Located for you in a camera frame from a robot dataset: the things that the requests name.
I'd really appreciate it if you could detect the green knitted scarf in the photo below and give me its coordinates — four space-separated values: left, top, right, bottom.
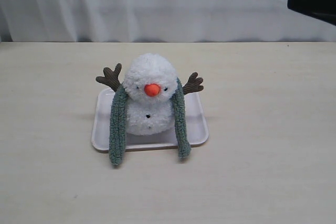
109 76 191 166

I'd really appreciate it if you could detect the white plush snowman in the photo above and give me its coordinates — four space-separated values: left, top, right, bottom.
95 53 204 135

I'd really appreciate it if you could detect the white rectangular tray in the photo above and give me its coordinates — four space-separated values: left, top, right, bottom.
91 88 209 153

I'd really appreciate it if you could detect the white backdrop curtain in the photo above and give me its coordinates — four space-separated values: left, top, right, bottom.
1 0 335 42

